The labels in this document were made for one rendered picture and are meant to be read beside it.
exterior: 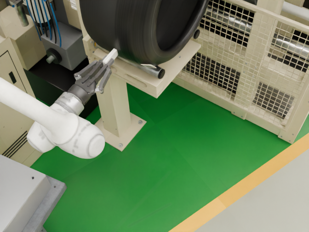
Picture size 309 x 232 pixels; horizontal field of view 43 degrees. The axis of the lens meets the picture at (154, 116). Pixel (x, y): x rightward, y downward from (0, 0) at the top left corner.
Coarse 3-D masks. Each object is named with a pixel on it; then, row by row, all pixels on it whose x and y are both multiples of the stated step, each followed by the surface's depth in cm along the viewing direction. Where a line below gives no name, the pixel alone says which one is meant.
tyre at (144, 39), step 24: (96, 0) 130; (120, 0) 125; (144, 0) 123; (168, 0) 176; (192, 0) 171; (96, 24) 136; (120, 24) 129; (144, 24) 128; (168, 24) 174; (192, 24) 164; (120, 48) 139; (144, 48) 136; (168, 48) 156
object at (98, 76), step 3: (105, 66) 139; (102, 69) 139; (105, 69) 139; (99, 72) 138; (102, 72) 138; (96, 75) 138; (99, 75) 138; (102, 75) 139; (93, 78) 137; (96, 78) 137; (99, 78) 139; (90, 81) 136; (93, 81) 136; (96, 81) 138; (87, 84) 135; (90, 84) 135; (96, 84) 139
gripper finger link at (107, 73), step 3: (108, 69) 138; (105, 72) 138; (108, 72) 138; (111, 72) 140; (105, 75) 137; (108, 75) 138; (102, 78) 137; (105, 78) 137; (108, 78) 139; (102, 81) 136; (105, 81) 137; (99, 84) 136; (102, 84) 136; (105, 84) 138; (99, 87) 135; (102, 87) 135; (99, 90) 135; (102, 90) 135; (102, 93) 137
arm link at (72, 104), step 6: (60, 96) 132; (66, 96) 131; (72, 96) 131; (60, 102) 130; (66, 102) 130; (72, 102) 130; (78, 102) 131; (66, 108) 129; (72, 108) 130; (78, 108) 132; (78, 114) 133
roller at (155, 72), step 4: (96, 44) 171; (100, 48) 171; (108, 52) 170; (124, 60) 167; (132, 64) 165; (140, 68) 163; (144, 68) 162; (148, 68) 161; (152, 68) 161; (156, 68) 160; (160, 68) 160; (148, 72) 162; (152, 72) 161; (156, 72) 160; (160, 72) 159; (164, 72) 162; (156, 76) 161; (160, 76) 161
